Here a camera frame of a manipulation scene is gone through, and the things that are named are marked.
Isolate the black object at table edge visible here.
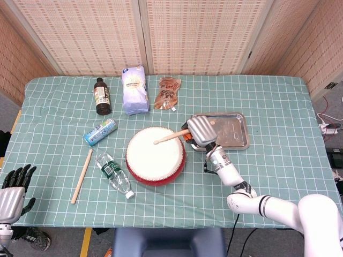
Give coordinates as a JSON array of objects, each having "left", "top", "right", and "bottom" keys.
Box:
[{"left": 0, "top": 130, "right": 12, "bottom": 158}]

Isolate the green checked tablecloth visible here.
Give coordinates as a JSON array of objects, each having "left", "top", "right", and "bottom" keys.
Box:
[{"left": 5, "top": 74, "right": 341, "bottom": 230}]

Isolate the blue green drink can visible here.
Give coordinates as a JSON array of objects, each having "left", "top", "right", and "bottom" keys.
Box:
[{"left": 83, "top": 118, "right": 118, "bottom": 147}]

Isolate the lavender paper bag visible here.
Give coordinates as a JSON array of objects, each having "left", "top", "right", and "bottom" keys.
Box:
[{"left": 121, "top": 65, "right": 150, "bottom": 117}]

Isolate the red drum white skin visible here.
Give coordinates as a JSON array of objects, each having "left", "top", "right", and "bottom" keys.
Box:
[{"left": 124, "top": 126, "right": 187, "bottom": 187}]

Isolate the red cable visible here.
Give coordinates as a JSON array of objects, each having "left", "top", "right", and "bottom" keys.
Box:
[{"left": 321, "top": 95, "right": 343, "bottom": 124}]

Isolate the square metal tray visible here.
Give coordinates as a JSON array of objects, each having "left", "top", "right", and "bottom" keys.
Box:
[{"left": 190, "top": 112, "right": 250, "bottom": 152}]

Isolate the dark blue seat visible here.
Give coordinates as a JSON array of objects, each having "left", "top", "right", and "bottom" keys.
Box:
[{"left": 111, "top": 227, "right": 227, "bottom": 257}]

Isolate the black sneaker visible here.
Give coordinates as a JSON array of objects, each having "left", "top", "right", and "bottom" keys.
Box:
[{"left": 12, "top": 227, "right": 51, "bottom": 252}]

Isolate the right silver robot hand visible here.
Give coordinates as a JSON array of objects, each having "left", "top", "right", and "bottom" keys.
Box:
[{"left": 181, "top": 115, "right": 218, "bottom": 148}]

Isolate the black floor device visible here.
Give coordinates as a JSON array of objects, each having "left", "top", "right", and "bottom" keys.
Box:
[{"left": 326, "top": 148, "right": 343, "bottom": 169}]

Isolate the clear water bottle green label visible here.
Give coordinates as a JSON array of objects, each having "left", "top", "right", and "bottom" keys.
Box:
[{"left": 95, "top": 152, "right": 135, "bottom": 200}]

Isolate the brown sauce pouch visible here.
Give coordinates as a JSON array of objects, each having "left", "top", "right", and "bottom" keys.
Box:
[{"left": 153, "top": 77, "right": 182, "bottom": 111}]

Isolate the dark brown glass bottle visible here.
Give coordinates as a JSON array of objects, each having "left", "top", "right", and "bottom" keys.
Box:
[{"left": 93, "top": 77, "right": 111, "bottom": 116}]

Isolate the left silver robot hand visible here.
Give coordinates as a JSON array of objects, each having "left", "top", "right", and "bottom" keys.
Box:
[{"left": 0, "top": 164, "right": 37, "bottom": 225}]

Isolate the wooden drumstick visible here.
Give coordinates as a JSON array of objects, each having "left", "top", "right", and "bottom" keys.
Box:
[
  {"left": 70, "top": 148, "right": 94, "bottom": 205},
  {"left": 153, "top": 120, "right": 217, "bottom": 145}
]

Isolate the white power strip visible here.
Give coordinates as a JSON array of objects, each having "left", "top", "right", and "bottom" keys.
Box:
[{"left": 318, "top": 123, "right": 339, "bottom": 135}]

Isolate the bamboo folding screen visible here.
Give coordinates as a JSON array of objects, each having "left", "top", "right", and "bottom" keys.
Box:
[{"left": 0, "top": 0, "right": 343, "bottom": 107}]

